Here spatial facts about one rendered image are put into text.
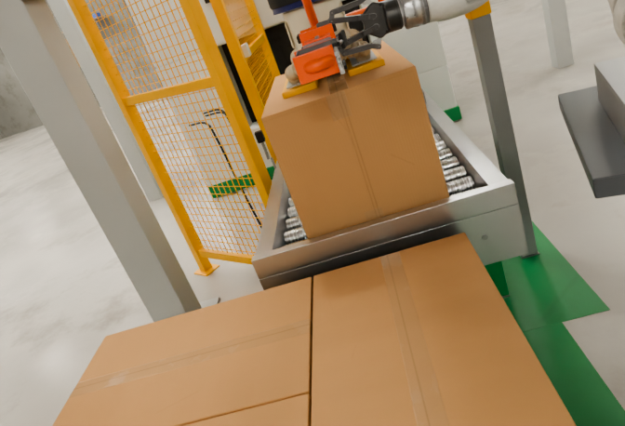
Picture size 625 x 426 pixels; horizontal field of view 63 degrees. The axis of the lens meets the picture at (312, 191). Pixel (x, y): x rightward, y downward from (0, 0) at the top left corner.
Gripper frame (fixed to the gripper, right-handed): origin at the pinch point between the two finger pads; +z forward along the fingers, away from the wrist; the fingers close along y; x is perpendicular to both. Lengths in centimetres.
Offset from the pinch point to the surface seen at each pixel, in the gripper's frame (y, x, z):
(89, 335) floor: 110, 80, 157
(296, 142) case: 21.8, -4.8, 13.2
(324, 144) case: 24.5, -4.7, 6.6
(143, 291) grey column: 82, 56, 105
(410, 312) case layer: 53, -42, -3
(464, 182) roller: 53, 10, -28
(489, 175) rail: 48, -1, -33
